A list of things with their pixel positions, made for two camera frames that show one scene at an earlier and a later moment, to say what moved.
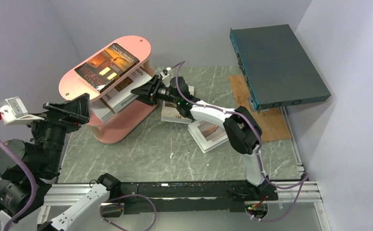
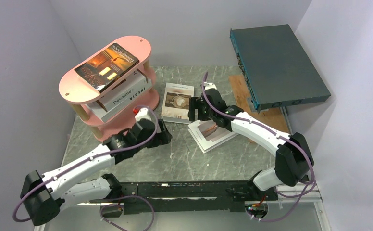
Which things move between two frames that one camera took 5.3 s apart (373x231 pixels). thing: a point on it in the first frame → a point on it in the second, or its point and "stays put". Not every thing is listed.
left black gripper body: [52, 133] → [159, 138]
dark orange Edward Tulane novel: [106, 67] stays put
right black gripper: [147, 93] → [196, 103]
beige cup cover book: [170, 113] stays put
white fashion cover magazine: [207, 134] stays put
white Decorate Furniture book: [122, 95] stays put
